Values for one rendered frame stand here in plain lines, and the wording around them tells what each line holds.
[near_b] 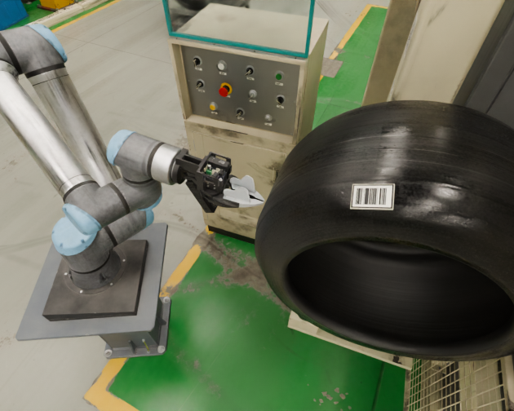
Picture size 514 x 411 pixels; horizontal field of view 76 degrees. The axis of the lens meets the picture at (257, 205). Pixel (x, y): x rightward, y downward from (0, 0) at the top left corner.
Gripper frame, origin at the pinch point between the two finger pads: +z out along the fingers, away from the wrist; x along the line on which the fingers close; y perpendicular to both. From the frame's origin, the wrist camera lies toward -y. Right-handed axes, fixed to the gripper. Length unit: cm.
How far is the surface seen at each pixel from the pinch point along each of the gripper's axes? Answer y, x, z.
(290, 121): -27, 69, -6
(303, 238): 10.6, -12.6, 11.9
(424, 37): 32.1, 28.6, 21.1
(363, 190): 23.8, -9.8, 17.4
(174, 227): -133, 59, -66
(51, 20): -168, 304, -385
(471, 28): 36, 29, 28
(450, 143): 28.7, 1.3, 27.8
